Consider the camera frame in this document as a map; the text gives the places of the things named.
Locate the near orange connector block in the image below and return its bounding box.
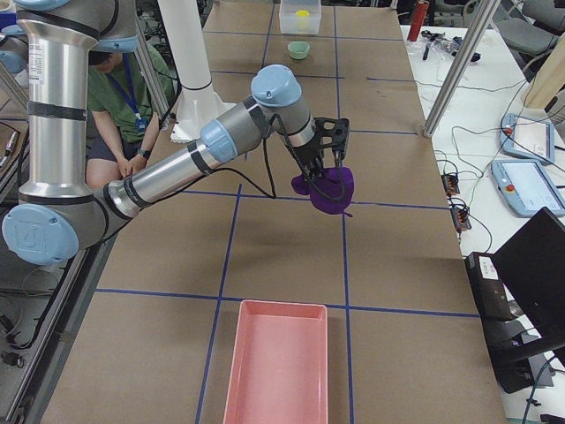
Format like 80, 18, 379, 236
450, 204, 472, 233

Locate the red cylinder bottle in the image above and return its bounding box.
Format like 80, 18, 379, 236
407, 0, 429, 42

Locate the black monitor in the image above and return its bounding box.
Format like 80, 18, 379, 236
492, 208, 564, 332

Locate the purple microfiber cloth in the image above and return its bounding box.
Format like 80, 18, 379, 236
291, 167, 355, 215

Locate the near teach pendant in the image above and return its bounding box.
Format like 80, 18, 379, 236
490, 159, 564, 217

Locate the seated person in green shirt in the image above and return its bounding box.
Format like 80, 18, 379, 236
86, 51, 160, 189

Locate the teach pendant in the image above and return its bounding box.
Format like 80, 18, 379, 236
500, 113, 555, 165
490, 159, 564, 217

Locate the green ceramic bowl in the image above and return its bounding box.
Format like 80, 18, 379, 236
287, 41, 311, 60

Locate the yellow paper cup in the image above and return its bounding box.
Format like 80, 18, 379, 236
295, 10, 310, 32

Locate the pink plastic tray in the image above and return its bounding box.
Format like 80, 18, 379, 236
223, 299, 328, 423

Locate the monitor stand base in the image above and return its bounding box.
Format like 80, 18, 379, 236
482, 320, 564, 394

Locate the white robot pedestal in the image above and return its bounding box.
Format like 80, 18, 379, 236
158, 0, 234, 143

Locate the black box device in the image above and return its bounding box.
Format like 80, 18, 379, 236
464, 252, 516, 322

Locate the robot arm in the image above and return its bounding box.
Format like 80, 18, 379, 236
2, 1, 324, 265

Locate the orange connector block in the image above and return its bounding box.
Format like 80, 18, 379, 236
441, 173, 460, 197
450, 204, 472, 233

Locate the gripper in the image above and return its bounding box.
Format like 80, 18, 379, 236
292, 137, 325, 181

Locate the aluminium frame post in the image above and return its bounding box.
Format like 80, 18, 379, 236
422, 0, 500, 138

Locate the far orange connector block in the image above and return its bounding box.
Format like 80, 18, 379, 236
441, 173, 460, 197

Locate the far teach pendant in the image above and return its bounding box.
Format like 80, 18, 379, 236
500, 113, 555, 165

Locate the clear plastic bin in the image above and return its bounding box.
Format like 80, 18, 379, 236
279, 0, 321, 35

